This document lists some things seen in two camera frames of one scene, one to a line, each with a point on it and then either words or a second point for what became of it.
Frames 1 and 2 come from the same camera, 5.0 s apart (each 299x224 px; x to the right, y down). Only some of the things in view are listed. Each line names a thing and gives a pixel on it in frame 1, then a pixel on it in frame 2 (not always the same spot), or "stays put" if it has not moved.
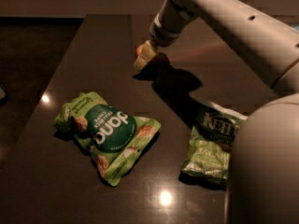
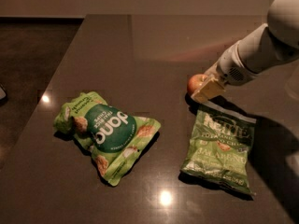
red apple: (139, 50) -> (194, 82)
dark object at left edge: (2, 93) stays put
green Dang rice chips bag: (114, 136) stays put
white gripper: (163, 37) -> (229, 67)
